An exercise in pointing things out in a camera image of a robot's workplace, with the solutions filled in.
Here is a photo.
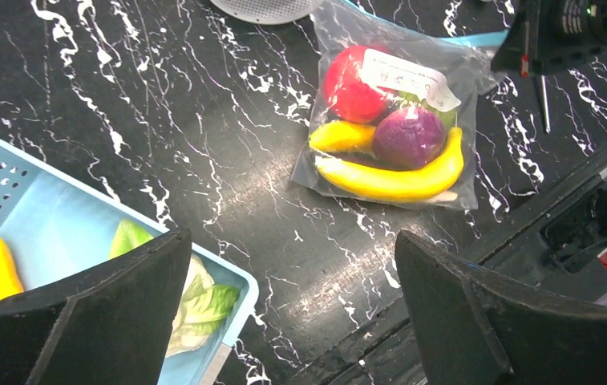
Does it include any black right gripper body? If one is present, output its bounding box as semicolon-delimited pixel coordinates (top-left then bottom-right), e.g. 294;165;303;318
491;0;607;77

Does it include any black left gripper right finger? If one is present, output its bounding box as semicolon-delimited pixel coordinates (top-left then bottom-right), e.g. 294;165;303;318
395;230;607;384

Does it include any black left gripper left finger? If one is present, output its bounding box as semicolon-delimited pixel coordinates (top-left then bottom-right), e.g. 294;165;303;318
0;229;192;384

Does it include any light blue plastic basket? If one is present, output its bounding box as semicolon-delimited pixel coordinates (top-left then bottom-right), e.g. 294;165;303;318
0;140;259;384

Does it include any green toy pear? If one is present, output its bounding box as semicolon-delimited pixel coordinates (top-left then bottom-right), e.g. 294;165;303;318
397;91;458;128

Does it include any yellow toy banana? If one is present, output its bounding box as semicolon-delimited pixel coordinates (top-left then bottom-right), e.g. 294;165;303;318
314;127;464;204
308;120;375;153

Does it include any clear zip top bag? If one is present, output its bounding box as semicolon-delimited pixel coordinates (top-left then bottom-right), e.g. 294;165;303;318
290;1;504;210

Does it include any red toy apple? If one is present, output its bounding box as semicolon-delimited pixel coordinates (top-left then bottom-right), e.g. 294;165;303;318
322;45;395;124

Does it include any green white toy cabbage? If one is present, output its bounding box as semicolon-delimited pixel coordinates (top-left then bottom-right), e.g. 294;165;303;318
109;219;241;358

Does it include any white perforated filament spool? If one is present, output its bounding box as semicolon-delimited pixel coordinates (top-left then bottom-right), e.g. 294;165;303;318
210;0;322;25

